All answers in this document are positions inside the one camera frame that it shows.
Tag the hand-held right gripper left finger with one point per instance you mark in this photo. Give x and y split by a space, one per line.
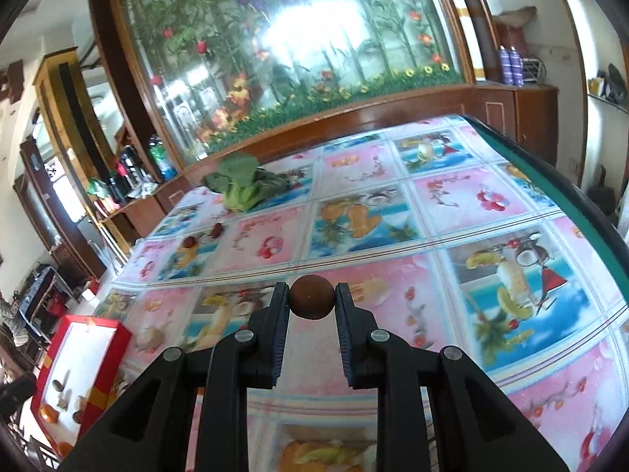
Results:
279 334

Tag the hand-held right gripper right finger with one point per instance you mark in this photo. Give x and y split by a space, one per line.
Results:
346 334

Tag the brown kiwi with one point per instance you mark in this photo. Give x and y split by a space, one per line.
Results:
312 297

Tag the red box with white inside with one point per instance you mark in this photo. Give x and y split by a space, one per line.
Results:
81 349

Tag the small orange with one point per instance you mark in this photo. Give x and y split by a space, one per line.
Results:
49 413
64 448

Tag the brown cap mushroom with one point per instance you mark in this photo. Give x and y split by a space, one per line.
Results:
59 385

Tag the beige ridged vegetable piece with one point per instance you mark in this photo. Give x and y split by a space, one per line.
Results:
64 401

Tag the dark brown textured fruit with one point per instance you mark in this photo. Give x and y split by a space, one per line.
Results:
78 417

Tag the small dark red fruit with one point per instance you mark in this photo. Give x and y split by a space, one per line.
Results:
216 230
188 242

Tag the green bok choy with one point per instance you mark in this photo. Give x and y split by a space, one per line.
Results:
241 191

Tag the printed floral tablecloth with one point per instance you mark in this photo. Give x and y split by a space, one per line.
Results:
442 196

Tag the green plastic bottle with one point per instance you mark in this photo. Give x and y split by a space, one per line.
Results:
161 156

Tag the group of dark bottles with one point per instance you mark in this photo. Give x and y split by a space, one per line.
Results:
125 177

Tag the wooden display cabinet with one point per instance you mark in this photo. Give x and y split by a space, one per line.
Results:
59 123

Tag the blue spray can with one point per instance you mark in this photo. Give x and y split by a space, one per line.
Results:
505 65
516 68

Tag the floral glass wall panel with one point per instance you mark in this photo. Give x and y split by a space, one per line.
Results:
319 34

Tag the dark object on wall shelf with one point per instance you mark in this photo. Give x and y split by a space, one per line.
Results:
615 83

